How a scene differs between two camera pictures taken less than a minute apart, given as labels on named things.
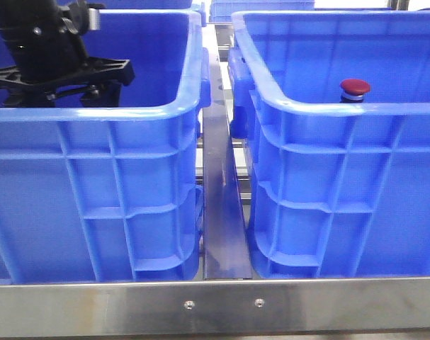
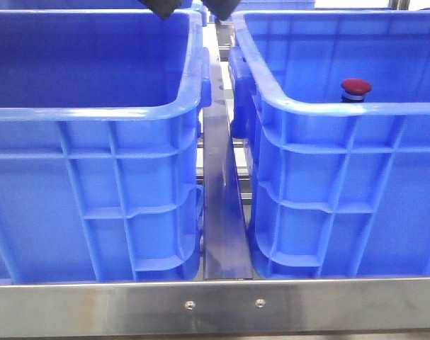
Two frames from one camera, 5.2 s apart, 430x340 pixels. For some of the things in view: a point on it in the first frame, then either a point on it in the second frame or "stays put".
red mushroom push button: [353, 91] stays put
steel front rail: [49, 310] stays put
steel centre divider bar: [226, 249] stays put
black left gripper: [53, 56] → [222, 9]
